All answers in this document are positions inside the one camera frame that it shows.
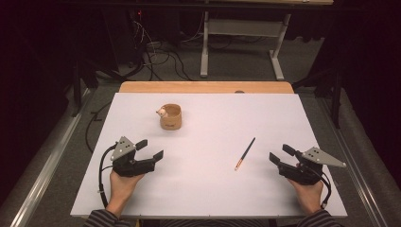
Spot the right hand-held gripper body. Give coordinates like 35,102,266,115
277,146,347,186

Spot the black pen with orange end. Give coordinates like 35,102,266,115
234,136,256,172

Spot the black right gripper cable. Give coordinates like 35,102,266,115
310,166,333,210

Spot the wooden pen holder with figurine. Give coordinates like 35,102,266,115
155,103,183,131

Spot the white-legged desk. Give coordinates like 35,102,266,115
200,0,335,81

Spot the black floor cable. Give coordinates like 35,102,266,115
84,100,113,154

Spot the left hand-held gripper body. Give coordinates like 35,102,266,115
109,135,156,178

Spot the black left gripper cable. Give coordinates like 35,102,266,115
98,144,118,209

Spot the tangle of floor cables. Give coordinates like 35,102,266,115
131,18,198,81

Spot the metal floor rail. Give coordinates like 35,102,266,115
318,94,393,227
0,88,96,227

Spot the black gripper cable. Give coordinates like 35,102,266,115
98,144,118,209
310,166,333,210

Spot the wooden table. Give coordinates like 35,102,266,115
118,80,295,95

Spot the person's right hand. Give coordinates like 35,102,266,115
286,176,325,216

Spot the dark metal stand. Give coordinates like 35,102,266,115
291,67,344,129
70,60,99,118

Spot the black equipment with red light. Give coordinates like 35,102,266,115
102,8,182,67

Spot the person's left hand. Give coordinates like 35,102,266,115
105,169,146,218

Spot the white board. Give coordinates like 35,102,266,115
69,92,348,219

